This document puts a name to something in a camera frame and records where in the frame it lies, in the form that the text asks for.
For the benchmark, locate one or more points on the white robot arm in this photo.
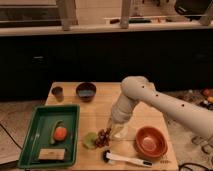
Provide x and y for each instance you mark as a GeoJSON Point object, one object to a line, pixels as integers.
{"type": "Point", "coordinates": [135, 89]}

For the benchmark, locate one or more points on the green plastic tray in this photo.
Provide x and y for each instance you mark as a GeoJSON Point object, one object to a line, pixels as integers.
{"type": "Point", "coordinates": [40, 136]}

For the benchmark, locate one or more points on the small green cup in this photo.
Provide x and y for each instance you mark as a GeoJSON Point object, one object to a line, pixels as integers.
{"type": "Point", "coordinates": [89, 140]}

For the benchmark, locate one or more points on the orange tomato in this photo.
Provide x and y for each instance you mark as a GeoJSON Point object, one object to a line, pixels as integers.
{"type": "Point", "coordinates": [60, 133]}

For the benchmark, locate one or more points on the small brown cup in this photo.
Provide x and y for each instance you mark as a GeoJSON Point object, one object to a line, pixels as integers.
{"type": "Point", "coordinates": [57, 92]}

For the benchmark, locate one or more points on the white dish brush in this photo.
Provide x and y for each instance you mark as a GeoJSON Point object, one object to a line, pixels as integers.
{"type": "Point", "coordinates": [107, 155]}

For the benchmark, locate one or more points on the green chili pepper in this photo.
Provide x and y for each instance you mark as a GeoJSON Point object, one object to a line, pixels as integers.
{"type": "Point", "coordinates": [53, 131]}

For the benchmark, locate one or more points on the dark blue bowl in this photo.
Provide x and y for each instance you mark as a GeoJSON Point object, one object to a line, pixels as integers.
{"type": "Point", "coordinates": [86, 91]}

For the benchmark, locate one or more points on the tan wooden block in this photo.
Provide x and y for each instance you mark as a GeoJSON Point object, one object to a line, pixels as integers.
{"type": "Point", "coordinates": [51, 154]}

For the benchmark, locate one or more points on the dark red grape bunch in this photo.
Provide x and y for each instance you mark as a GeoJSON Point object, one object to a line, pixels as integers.
{"type": "Point", "coordinates": [103, 138]}

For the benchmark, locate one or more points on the orange bowl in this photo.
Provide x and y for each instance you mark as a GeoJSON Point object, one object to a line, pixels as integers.
{"type": "Point", "coordinates": [150, 142]}

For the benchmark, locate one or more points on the wooden table board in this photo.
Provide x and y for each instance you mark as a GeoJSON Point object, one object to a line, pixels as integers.
{"type": "Point", "coordinates": [92, 118]}

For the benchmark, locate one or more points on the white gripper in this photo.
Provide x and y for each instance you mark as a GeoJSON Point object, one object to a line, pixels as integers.
{"type": "Point", "coordinates": [111, 127]}

